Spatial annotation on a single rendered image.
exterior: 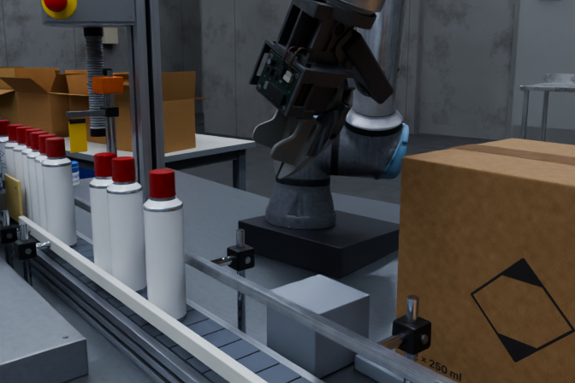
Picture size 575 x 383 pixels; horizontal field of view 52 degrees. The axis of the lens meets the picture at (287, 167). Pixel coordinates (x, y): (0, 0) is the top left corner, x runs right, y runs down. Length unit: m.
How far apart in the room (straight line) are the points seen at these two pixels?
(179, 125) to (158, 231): 2.09
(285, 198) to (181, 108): 1.71
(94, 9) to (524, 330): 0.85
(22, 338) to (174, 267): 0.21
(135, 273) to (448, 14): 8.72
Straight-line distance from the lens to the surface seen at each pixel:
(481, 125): 9.23
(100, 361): 0.87
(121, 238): 0.90
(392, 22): 1.09
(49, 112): 3.47
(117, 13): 1.11
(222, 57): 9.19
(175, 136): 2.84
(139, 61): 1.11
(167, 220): 0.78
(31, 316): 0.91
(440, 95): 9.46
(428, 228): 0.68
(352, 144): 1.17
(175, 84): 2.81
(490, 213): 0.63
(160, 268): 0.80
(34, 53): 10.68
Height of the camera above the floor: 1.23
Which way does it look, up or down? 11 degrees down
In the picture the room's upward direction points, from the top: straight up
